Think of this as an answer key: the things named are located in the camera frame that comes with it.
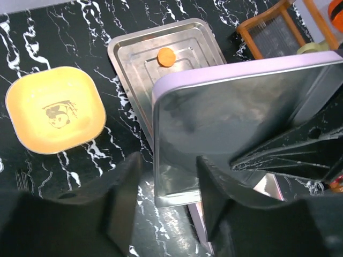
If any wooden shelf rack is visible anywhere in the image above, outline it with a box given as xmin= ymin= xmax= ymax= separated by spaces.
xmin=236 ymin=1 xmax=339 ymax=59

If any brown chocolate chip cookie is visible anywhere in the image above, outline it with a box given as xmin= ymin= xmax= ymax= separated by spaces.
xmin=157 ymin=48 xmax=176 ymax=67

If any large steel baking tray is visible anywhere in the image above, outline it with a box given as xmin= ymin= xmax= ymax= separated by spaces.
xmin=107 ymin=18 xmax=226 ymax=147

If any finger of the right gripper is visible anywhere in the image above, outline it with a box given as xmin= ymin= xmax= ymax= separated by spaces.
xmin=230 ymin=101 xmax=342 ymax=182

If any yellow plate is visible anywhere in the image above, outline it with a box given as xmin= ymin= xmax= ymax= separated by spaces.
xmin=5 ymin=66 xmax=107 ymax=155

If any orange cup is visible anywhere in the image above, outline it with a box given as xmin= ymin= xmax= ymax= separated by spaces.
xmin=327 ymin=0 xmax=343 ymax=32

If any lilac cookie tin box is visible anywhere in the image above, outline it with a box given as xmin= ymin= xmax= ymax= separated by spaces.
xmin=188 ymin=173 xmax=284 ymax=255

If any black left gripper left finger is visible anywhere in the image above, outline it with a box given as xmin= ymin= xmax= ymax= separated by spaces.
xmin=1 ymin=152 xmax=142 ymax=256

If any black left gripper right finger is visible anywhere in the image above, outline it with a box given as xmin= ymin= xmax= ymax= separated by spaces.
xmin=196 ymin=156 xmax=342 ymax=256

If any light green cup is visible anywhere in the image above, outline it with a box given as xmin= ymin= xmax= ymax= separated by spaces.
xmin=296 ymin=41 xmax=330 ymax=55

